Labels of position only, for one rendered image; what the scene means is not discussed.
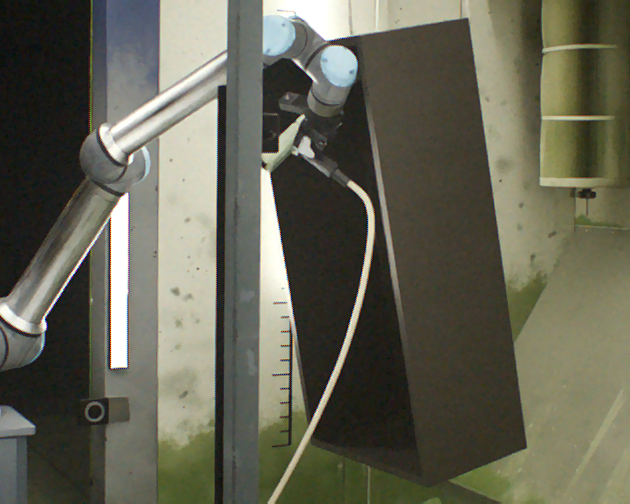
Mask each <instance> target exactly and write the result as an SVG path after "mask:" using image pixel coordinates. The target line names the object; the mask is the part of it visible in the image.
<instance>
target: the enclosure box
mask: <svg viewBox="0 0 630 504"><path fill-rule="evenodd" d="M326 41H327V42H329V43H331V44H332V45H333V46H342V47H344V48H347V49H349V50H350V51H351V53H352V54H353V55H354V56H355V58H356V60H357V69H359V68H360V71H361V79H359V80H357V81H356V83H355V84H354V85H353V86H352V87H351V89H350V91H349V94H348V96H347V100H346V103H345V105H343V108H342V111H345V115H343V117H342V118H341V119H340V121H341V122H342V125H341V129H340V131H339V133H338V135H335V137H334V138H333V140H327V143H326V145H325V146H324V149H323V150H321V149H320V150H321V151H322V152H324V153H325V154H326V156H327V157H329V158H331V159H332V160H334V161H335V162H336V163H337V164H338V165H339V168H341V170H342V171H343V172H345V173H347V174H348V175H349V176H351V177H352V181H353V182H354V184H355V185H358V186H359V187H360V188H361V189H362V190H363V191H364V192H365V193H366V194H367V196H368V198H369V200H370V202H372V204H373V208H374V214H375V235H374V246H373V254H372V261H370V267H369V273H368V278H367V284H366V288H365V294H364V298H363V302H362V306H361V311H360V314H359V318H358V323H356V326H355V329H354V333H353V337H352V340H351V343H350V346H349V350H348V353H347V355H346V358H345V361H343V365H342V367H341V370H340V372H339V375H338V377H337V381H336V383H335V385H334V388H333V390H332V393H331V396H329V398H328V400H327V402H326V405H325V408H324V410H323V412H322V414H321V416H320V419H319V421H318V424H317V426H315V428H314V430H313V432H312V434H311V436H310V443H311V445H313V446H317V447H319V448H322V449H325V450H328V451H331V452H334V454H337V455H339V456H342V457H346V458H348V459H351V460H354V461H356V462H360V463H363V464H365V465H368V466H371V467H374V468H377V470H380V471H382V472H385V473H389V474H391V475H394V476H397V477H399V478H402V479H406V480H408V481H411V482H414V483H416V484H420V485H423V486H425V488H431V486H434V485H437V484H439V483H442V482H444V481H448V480H450V479H453V478H455V477H458V476H460V475H464V474H466V472H469V471H471V470H473V469H476V468H479V467H482V466H484V465H487V464H489V463H493V462H495V461H498V460H500V458H503V457H505V456H509V455H511V454H514V453H516V452H519V451H521V450H525V449H527V441H526V433H525V425H524V418H523V409H522V402H521V394H520V386H519V378H517V371H516V362H515V355H514V347H513V339H512V331H511V323H510V315H509V307H508V300H507V291H506V284H505V276H504V268H503V260H502V253H501V244H500V240H499V236H498V229H497V220H496V213H495V205H494V197H493V189H492V182H491V173H490V165H489V158H488V149H487V142H485V134H484V126H483V118H482V111H481V102H480V95H479V87H478V79H477V71H476V64H474V55H473V48H472V40H471V31H470V24H469V18H463V19H456V20H450V21H442V22H436V23H429V24H422V25H415V26H408V27H401V28H395V29H387V30H381V31H375V32H367V33H361V34H353V35H347V37H340V38H334V39H327V40H326ZM349 46H350V47H349ZM312 83H313V79H312V78H311V77H310V76H309V75H308V74H307V73H306V72H305V71H304V70H303V69H301V68H300V66H299V65H297V64H296V63H295V62H294V61H293V60H292V59H286V58H281V59H279V60H278V61H276V62H275V63H272V64H271V65H269V66H268V68H265V69H263V114H278V115H279V116H280V135H281V134H282V133H283V132H284V131H285V130H287V129H289V128H290V127H291V125H292V124H293V123H296V120H297V119H298V118H299V117H300V116H303V115H300V114H296V113H292V111H287V110H283V109H281V108H280V105H279V100H280V99H281V98H282V96H283V95H284V94H285V93H286V92H292V93H296V94H300V95H305V96H308V94H309V91H310V89H311V86H312ZM296 157H297V156H296V154H295V156H294V154H293V153H291V154H290V156H288V157H287V158H286V159H285V160H284V161H282V162H281V163H280V164H279V165H278V166H277V167H276V168H274V170H273V171H272V172H271V173H270V174H267V173H268V171H265V174H266V180H267V186H268V192H269V199H270V205H271V212H272V218H273V225H274V231H276V237H277V244H278V250H279V257H280V263H281V270H282V276H283V283H284V289H285V296H286V302H287V309H288V315H290V320H291V327H292V333H293V340H294V346H295V353H296V359H297V366H298V372H299V379H300V385H301V391H303V398H304V404H305V411H306V417H307V424H308V428H309V426H310V424H311V421H312V418H313V416H314V414H315V412H317V410H318V408H319V405H320V402H321V400H322V398H323V396H324V393H325V390H326V388H327V385H328V383H329V381H331V377H332V375H333V372H334V370H335V367H336V365H337V361H338V358H339V356H340V353H341V350H342V346H343V343H345V340H346V337H347V333H348V330H349V326H350V323H351V319H352V315H353V311H354V306H355V303H356V298H358V294H359V289H360V284H361V280H362V274H363V269H364V262H365V256H366V248H367V239H368V213H367V208H366V205H365V203H364V201H363V200H362V198H361V196H360V195H359V194H358V193H356V192H355V191H354V190H352V189H351V188H350V187H349V186H347V187H343V186H342V185H341V184H340V182H338V181H337V180H336V179H335V178H333V176H332V177H328V176H327V175H325V174H324V173H323V172H321V171H320V170H319V168H318V167H315V166H314V165H313V164H312V163H310V162H309V161H308V160H306V159H305V158H304V157H299V158H298V159H296Z"/></svg>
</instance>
